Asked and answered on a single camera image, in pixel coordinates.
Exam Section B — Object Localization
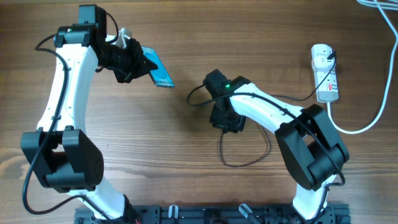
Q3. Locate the white charger adapter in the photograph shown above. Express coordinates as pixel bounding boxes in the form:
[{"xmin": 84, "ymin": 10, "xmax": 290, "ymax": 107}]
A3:
[{"xmin": 312, "ymin": 55, "xmax": 334, "ymax": 72}]

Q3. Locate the white power strip cord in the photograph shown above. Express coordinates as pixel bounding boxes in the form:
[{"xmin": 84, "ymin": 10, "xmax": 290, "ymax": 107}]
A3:
[{"xmin": 326, "ymin": 0, "xmax": 398, "ymax": 135}]

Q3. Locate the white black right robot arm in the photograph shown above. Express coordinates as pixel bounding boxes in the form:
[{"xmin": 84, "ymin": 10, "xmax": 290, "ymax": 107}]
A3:
[{"xmin": 203, "ymin": 69, "xmax": 349, "ymax": 223}]

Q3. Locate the white power strip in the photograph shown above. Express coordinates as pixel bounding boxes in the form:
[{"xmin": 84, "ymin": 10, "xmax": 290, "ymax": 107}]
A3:
[{"xmin": 311, "ymin": 44, "xmax": 339, "ymax": 103}]

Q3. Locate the black mounting rail base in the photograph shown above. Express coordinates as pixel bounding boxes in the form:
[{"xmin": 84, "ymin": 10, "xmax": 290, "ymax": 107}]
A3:
[{"xmin": 73, "ymin": 203, "xmax": 351, "ymax": 224}]

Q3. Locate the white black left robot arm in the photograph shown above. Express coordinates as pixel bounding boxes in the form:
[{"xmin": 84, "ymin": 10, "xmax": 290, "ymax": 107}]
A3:
[{"xmin": 21, "ymin": 4, "xmax": 157, "ymax": 223}]

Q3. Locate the blue screen smartphone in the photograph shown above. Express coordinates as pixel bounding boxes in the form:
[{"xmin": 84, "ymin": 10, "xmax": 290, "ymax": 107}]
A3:
[{"xmin": 142, "ymin": 46, "xmax": 175, "ymax": 88}]

